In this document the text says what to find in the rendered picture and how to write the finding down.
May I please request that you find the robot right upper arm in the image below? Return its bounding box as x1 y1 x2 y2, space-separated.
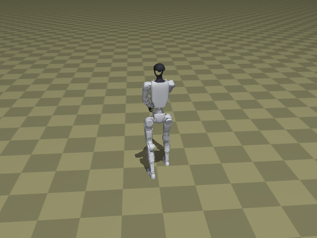
168 80 175 93

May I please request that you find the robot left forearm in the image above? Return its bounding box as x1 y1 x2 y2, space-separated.
143 101 153 108

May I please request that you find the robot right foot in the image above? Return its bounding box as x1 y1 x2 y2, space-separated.
162 156 169 166

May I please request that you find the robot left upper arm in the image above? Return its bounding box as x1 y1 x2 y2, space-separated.
142 82 151 103

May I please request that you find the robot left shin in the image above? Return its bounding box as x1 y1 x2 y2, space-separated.
147 144 155 174

